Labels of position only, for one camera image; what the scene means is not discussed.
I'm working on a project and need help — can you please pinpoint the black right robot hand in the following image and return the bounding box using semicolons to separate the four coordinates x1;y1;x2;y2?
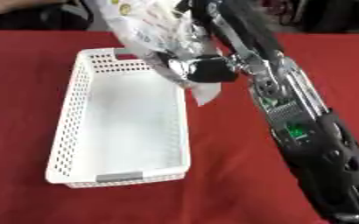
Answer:
155;0;287;86

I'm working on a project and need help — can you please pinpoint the white and silver plastic bag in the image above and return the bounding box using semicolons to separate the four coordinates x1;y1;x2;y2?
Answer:
95;0;226;108

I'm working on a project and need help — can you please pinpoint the person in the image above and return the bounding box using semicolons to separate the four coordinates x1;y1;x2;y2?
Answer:
0;0;95;32

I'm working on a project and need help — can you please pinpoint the white perforated plastic basket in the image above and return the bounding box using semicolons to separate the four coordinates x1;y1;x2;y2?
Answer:
43;47;194;189

